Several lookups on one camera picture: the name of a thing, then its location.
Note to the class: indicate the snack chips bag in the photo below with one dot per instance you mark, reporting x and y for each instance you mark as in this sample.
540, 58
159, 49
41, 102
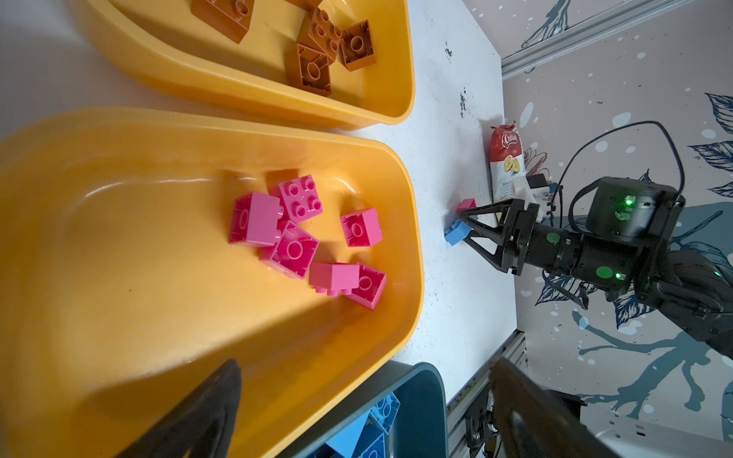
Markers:
506, 160

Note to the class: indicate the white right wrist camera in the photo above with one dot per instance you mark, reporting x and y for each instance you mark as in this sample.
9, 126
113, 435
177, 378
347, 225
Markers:
533, 189

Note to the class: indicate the dark teal plastic bin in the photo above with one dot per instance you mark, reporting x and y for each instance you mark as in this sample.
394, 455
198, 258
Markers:
420, 428

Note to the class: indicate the pink lego brick front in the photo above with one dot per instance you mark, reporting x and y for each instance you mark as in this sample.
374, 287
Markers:
370, 288

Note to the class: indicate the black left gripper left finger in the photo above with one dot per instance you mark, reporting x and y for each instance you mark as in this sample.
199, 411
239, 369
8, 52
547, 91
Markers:
201, 425

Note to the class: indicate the near yellow plastic bin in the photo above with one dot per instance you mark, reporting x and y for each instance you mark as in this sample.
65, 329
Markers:
120, 292

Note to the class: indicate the brown lego brick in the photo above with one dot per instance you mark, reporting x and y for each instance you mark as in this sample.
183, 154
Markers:
232, 18
320, 34
357, 50
308, 69

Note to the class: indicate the blue sloped lego brick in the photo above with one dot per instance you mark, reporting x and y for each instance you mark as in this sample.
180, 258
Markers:
345, 441

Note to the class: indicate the far yellow plastic bin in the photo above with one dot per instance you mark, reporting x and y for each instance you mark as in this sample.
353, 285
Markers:
162, 45

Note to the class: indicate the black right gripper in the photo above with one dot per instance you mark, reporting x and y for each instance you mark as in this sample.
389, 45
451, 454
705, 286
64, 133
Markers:
506, 252

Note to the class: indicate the pink lego brick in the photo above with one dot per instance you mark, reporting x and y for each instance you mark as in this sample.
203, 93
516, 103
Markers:
362, 228
255, 220
370, 288
293, 254
334, 279
299, 198

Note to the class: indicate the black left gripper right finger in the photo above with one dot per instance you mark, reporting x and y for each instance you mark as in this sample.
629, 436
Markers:
532, 423

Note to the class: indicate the yellow plastic bin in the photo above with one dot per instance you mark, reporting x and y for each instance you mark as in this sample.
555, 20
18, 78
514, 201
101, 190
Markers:
162, 45
120, 292

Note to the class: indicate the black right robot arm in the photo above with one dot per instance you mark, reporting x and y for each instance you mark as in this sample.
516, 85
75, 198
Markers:
624, 245

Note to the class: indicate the blue lego brick large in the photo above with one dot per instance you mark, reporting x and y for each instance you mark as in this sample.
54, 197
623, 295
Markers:
372, 442

